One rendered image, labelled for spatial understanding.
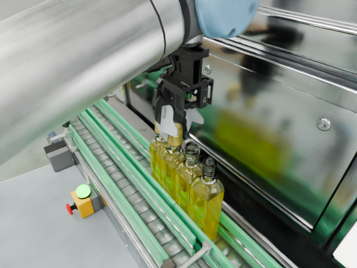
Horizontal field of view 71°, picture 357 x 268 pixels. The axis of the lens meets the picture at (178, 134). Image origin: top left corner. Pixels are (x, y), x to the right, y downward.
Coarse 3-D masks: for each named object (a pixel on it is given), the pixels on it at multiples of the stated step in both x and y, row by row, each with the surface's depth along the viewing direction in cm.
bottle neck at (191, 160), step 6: (186, 144) 54; (192, 144) 54; (186, 150) 52; (192, 150) 52; (198, 150) 53; (186, 156) 54; (192, 156) 53; (198, 156) 54; (186, 162) 55; (192, 162) 54
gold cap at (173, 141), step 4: (176, 124) 56; (180, 124) 56; (180, 128) 55; (180, 132) 55; (168, 136) 56; (172, 136) 55; (176, 136) 55; (180, 136) 56; (168, 140) 57; (172, 140) 56; (176, 140) 56; (180, 140) 56; (168, 144) 57; (172, 144) 57; (176, 144) 56; (180, 144) 57
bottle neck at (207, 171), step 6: (204, 162) 49; (210, 162) 51; (216, 162) 49; (204, 168) 49; (210, 168) 48; (216, 168) 49; (204, 174) 50; (210, 174) 50; (204, 180) 51; (210, 180) 51
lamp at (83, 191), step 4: (80, 188) 81; (84, 188) 81; (88, 188) 82; (76, 192) 81; (80, 192) 80; (84, 192) 80; (88, 192) 82; (80, 196) 81; (84, 196) 81; (88, 196) 82
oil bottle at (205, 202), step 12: (216, 180) 53; (192, 192) 54; (204, 192) 51; (216, 192) 52; (192, 204) 57; (204, 204) 52; (216, 204) 54; (192, 216) 59; (204, 216) 54; (216, 216) 58; (204, 228) 57; (216, 228) 61
